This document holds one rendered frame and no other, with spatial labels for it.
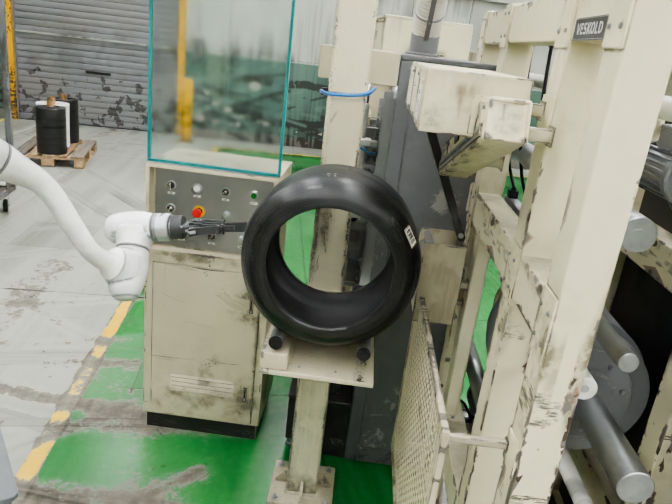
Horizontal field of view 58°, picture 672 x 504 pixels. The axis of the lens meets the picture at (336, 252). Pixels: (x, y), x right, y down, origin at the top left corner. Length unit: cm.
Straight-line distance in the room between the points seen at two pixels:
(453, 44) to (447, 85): 371
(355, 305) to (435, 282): 29
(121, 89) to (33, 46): 148
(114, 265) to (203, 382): 113
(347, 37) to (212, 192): 91
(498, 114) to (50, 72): 1041
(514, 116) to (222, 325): 173
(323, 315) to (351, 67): 84
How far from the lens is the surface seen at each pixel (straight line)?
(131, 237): 197
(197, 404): 296
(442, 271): 214
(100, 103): 1122
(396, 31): 506
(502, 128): 138
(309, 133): 1082
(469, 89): 147
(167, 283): 272
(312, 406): 248
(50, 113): 806
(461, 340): 227
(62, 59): 1132
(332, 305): 214
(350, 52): 207
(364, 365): 207
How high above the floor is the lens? 181
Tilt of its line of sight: 19 degrees down
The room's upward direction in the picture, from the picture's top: 7 degrees clockwise
